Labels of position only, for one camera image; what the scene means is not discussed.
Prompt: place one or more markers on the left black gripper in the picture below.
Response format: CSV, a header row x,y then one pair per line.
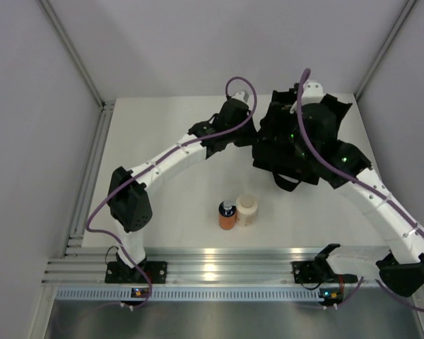
x,y
249,140

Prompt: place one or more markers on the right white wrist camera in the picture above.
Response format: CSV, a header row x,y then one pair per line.
x,y
311,92

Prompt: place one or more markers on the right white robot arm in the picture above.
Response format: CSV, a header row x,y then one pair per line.
x,y
399,266

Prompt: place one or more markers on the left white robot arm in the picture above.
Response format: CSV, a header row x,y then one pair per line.
x,y
131,206

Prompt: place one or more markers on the aluminium frame post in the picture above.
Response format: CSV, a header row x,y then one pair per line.
x,y
388,42
69,47

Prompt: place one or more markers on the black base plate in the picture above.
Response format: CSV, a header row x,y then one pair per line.
x,y
120,273
317,272

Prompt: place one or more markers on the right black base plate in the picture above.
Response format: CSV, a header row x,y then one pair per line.
x,y
317,272

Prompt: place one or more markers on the black canvas bag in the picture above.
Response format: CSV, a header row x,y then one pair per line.
x,y
273,152

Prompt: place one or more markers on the grey slotted cable duct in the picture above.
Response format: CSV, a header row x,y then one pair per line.
x,y
190,294

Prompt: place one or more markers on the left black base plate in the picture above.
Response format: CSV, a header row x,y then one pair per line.
x,y
120,273

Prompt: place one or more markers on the cream bottle white cap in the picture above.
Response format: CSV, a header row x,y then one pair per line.
x,y
246,210

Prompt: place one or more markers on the aluminium front rail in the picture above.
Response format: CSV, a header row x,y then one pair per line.
x,y
187,266

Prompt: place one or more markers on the right aluminium frame post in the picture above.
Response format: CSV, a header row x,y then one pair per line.
x,y
388,42

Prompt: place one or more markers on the left aluminium frame post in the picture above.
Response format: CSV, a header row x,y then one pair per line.
x,y
69,47

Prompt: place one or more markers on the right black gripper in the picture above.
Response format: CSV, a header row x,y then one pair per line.
x,y
293,116

